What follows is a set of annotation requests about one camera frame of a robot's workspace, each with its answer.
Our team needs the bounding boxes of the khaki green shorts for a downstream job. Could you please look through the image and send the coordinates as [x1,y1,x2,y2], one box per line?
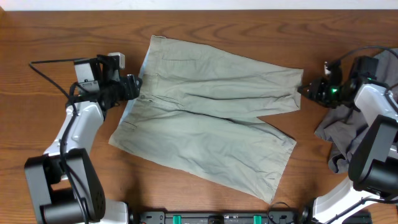
[109,36,303,203]

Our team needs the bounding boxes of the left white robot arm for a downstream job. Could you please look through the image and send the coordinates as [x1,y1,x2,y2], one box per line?
[24,75,142,224]

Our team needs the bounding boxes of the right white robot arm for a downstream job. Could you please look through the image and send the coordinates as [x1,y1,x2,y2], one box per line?
[298,78,397,223]

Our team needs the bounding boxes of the grey garment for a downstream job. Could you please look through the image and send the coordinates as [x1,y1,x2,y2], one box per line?
[315,51,397,174]

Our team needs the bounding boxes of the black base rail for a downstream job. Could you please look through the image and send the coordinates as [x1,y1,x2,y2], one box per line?
[136,202,373,224]

